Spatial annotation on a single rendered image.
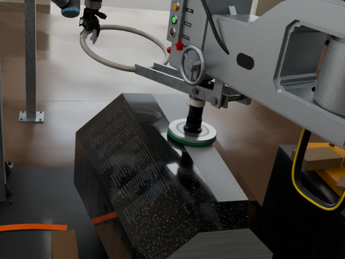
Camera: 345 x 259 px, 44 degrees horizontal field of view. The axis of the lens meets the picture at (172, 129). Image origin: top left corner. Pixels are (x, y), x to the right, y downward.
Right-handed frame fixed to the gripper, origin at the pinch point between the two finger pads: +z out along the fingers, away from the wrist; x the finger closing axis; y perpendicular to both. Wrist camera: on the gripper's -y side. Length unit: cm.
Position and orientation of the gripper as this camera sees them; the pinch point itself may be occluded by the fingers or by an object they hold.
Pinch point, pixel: (90, 39)
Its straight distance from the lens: 246.1
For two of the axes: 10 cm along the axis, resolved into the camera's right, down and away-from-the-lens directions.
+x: 8.5, 4.6, -2.5
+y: -4.6, 4.3, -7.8
